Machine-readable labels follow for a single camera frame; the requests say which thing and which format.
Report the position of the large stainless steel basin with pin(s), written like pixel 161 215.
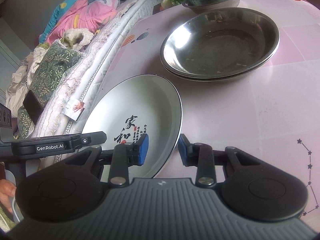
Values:
pixel 223 32

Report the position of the person's left hand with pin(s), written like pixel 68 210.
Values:
pixel 7 191

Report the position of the pink balloon print tablecloth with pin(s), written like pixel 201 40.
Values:
pixel 272 112

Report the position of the white calligraphy ceramic plate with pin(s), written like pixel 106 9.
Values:
pixel 141 104

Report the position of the green leaf pattern pillow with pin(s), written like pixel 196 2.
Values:
pixel 57 60

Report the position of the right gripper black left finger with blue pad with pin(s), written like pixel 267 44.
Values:
pixel 124 156

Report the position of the white quilted mattress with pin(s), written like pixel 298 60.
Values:
pixel 69 107

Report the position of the pink and blue blanket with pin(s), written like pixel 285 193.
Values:
pixel 75 14

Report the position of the black phone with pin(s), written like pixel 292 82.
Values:
pixel 32 106

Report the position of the white fluffy blanket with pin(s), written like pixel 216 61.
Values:
pixel 77 39

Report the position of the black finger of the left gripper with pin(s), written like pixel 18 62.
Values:
pixel 91 139

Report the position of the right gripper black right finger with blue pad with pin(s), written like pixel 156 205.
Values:
pixel 203 157

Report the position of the small stainless steel bowl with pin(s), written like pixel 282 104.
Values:
pixel 218 4

